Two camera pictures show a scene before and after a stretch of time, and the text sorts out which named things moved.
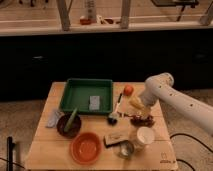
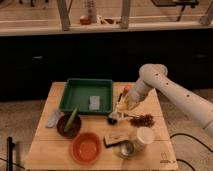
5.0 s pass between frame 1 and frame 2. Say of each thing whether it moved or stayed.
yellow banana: moved
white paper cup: stayed
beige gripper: moved
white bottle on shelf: stayed
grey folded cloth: stayed
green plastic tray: stayed
